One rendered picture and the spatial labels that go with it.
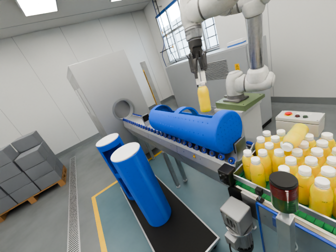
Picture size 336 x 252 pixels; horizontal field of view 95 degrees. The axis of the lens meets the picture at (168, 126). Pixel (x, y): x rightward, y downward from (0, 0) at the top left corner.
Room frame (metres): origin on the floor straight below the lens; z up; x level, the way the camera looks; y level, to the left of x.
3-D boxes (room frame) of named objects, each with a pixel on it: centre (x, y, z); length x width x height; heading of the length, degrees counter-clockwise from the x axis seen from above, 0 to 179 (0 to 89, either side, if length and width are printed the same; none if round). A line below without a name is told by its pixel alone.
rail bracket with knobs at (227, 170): (0.66, -0.22, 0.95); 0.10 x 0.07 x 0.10; 117
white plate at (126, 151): (1.25, 0.44, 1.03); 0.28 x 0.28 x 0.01
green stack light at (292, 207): (0.29, -0.24, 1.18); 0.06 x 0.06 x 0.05
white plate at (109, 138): (1.72, 0.73, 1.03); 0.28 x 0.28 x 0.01
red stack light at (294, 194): (0.29, -0.24, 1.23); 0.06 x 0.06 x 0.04
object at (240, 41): (2.51, -1.44, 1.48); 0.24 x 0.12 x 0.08; 33
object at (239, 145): (0.79, -0.38, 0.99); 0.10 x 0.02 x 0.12; 117
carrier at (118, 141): (1.72, 0.73, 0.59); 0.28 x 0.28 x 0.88
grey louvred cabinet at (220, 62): (3.24, -1.13, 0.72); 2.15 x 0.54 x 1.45; 25
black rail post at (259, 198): (0.49, -0.29, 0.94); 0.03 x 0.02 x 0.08; 27
